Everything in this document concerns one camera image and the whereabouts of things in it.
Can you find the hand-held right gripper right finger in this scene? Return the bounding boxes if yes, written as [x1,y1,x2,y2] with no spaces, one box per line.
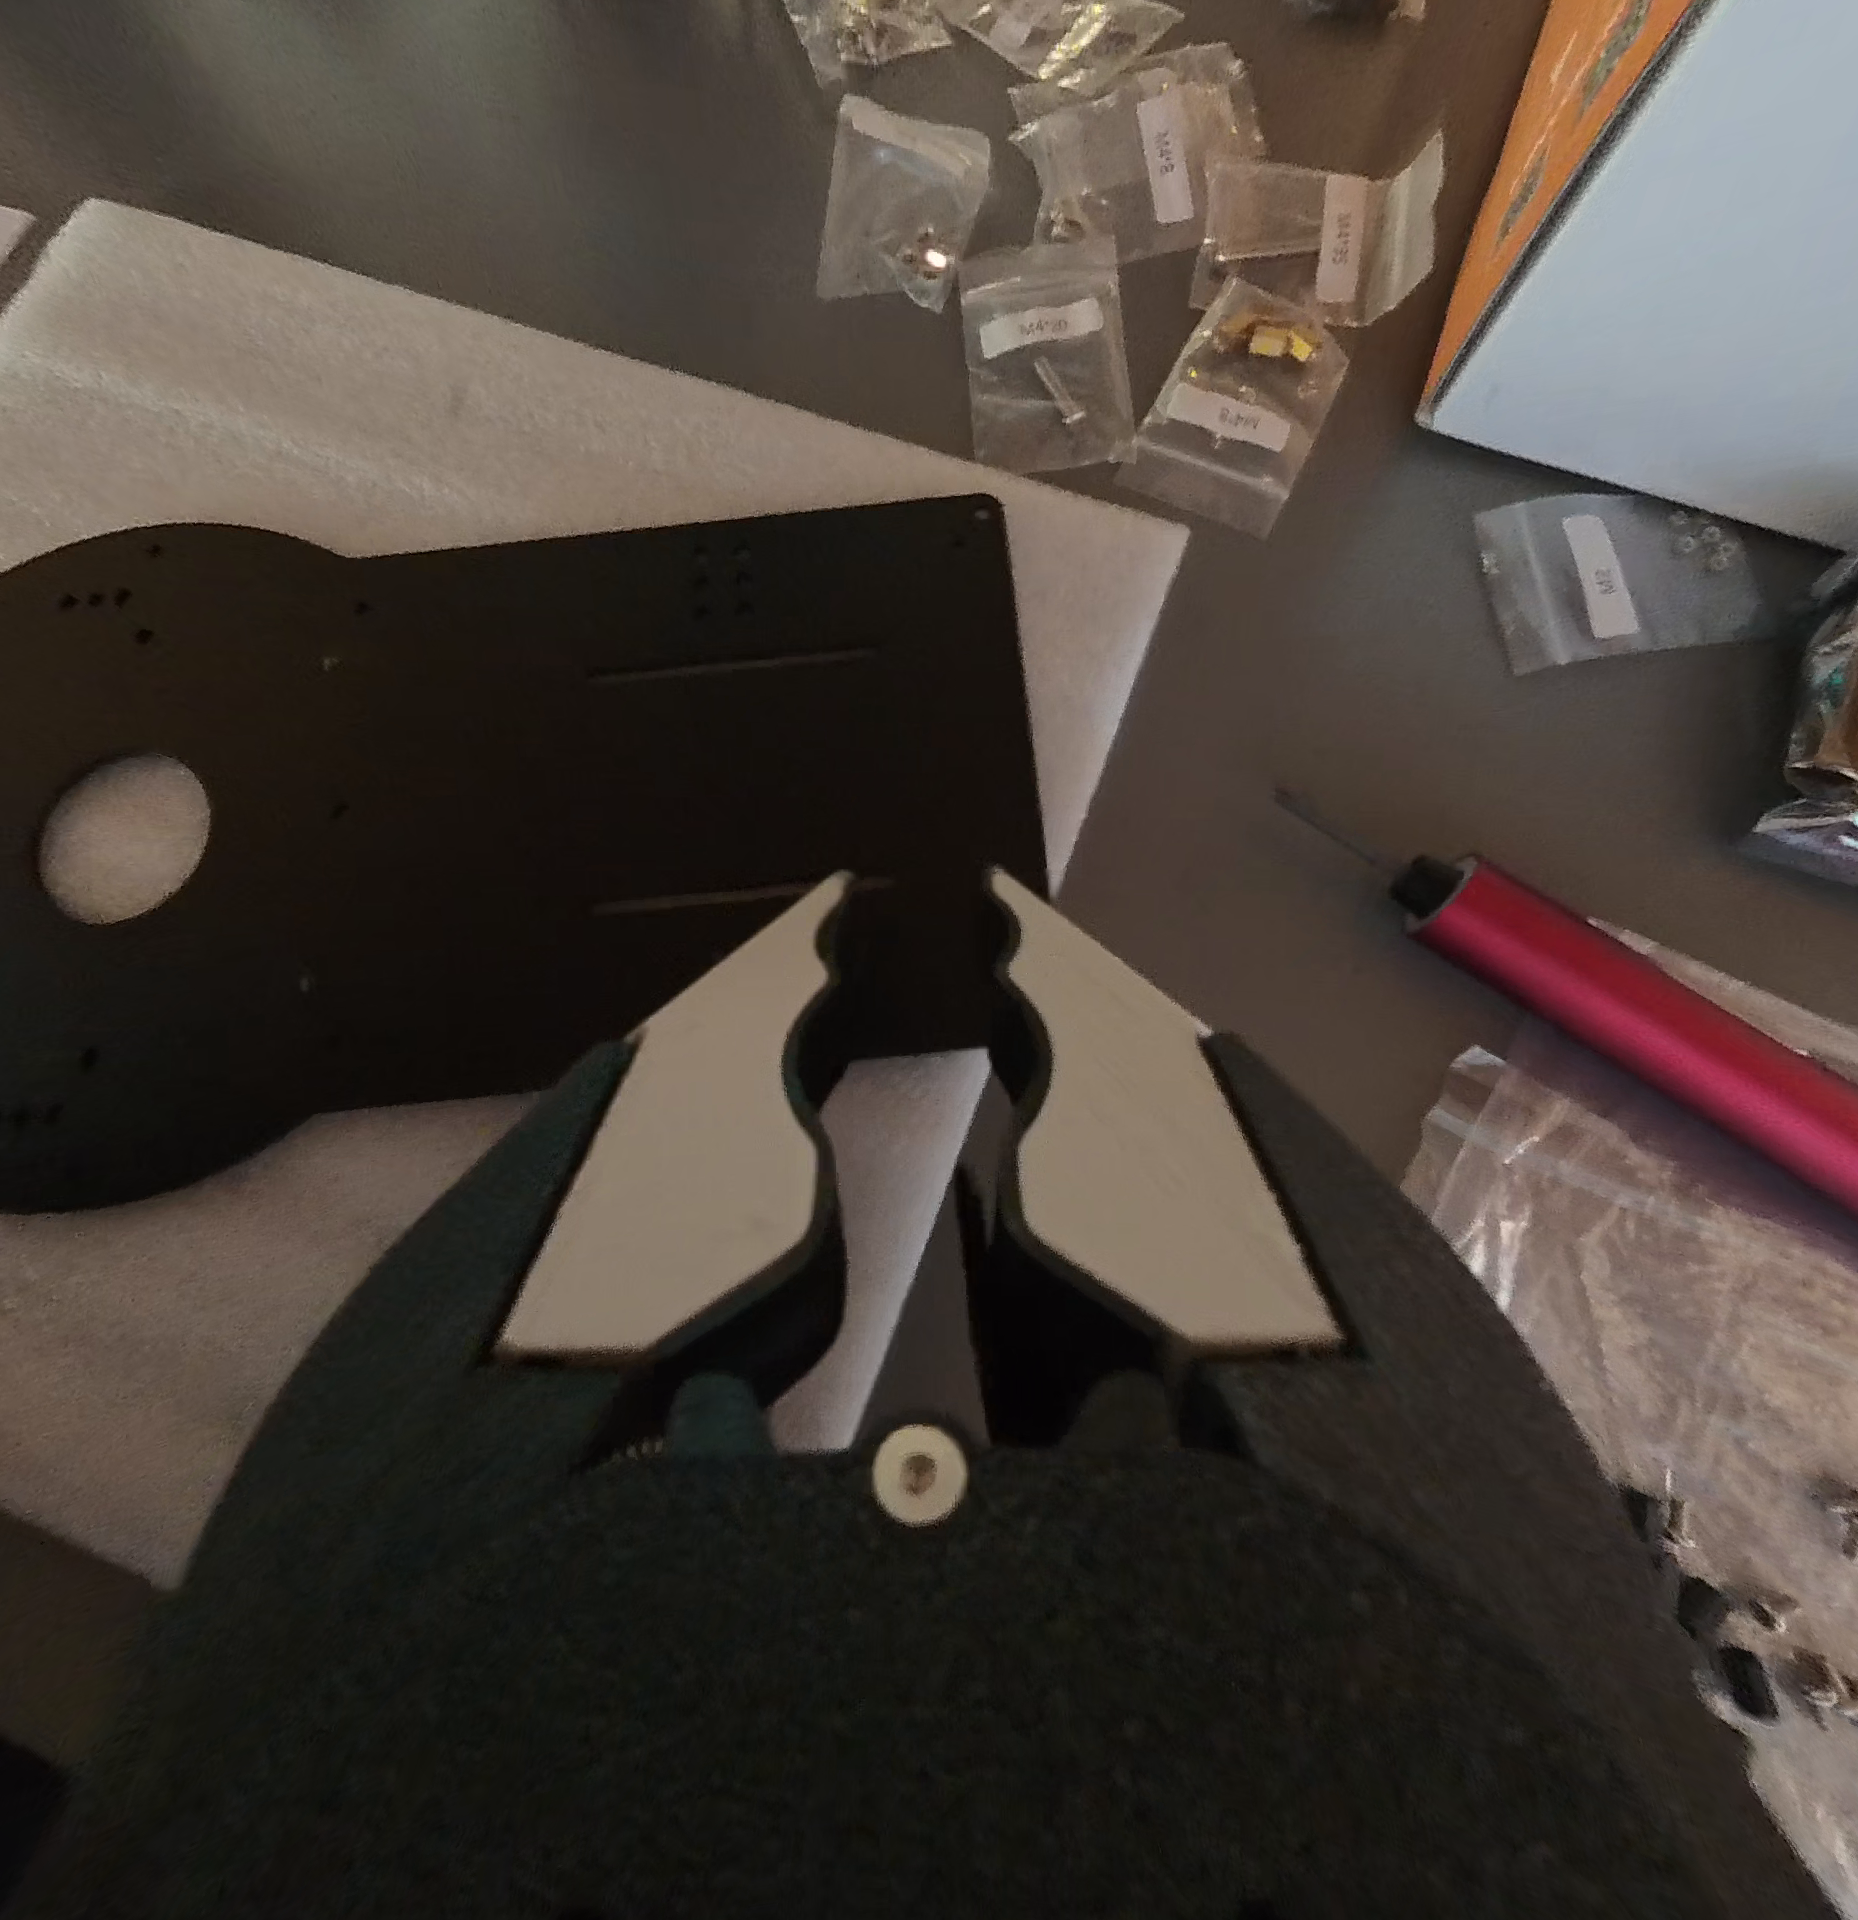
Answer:
[987,866,1352,1363]

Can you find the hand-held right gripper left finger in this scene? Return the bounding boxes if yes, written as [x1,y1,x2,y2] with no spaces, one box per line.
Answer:
[492,872,858,1370]

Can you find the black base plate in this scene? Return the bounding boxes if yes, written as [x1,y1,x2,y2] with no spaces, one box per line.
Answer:
[0,495,1056,1216]

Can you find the large clear plastic bag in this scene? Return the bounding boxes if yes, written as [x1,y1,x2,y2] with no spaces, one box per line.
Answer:
[1400,951,1858,1920]

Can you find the magenta electric screwdriver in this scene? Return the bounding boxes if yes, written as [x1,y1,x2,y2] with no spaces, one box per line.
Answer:
[1275,787,1858,1239]

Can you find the small labelled nut bag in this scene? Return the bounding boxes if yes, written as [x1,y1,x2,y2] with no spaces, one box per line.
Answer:
[1474,491,1773,675]

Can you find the cluster of loose screws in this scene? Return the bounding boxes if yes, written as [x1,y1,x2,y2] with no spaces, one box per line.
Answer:
[1620,1478,1858,1735]

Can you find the silver foil bag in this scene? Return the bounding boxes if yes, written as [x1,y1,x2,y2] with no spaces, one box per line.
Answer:
[1739,534,1858,903]

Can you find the pile of small screw bags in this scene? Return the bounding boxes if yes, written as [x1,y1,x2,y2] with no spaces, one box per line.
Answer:
[785,0,1450,540]

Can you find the white foam sheet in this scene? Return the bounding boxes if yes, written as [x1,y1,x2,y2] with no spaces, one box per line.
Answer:
[0,195,1190,1593]

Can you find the orange and white cardboard box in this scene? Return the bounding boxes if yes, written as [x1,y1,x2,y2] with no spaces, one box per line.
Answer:
[1417,0,1858,548]

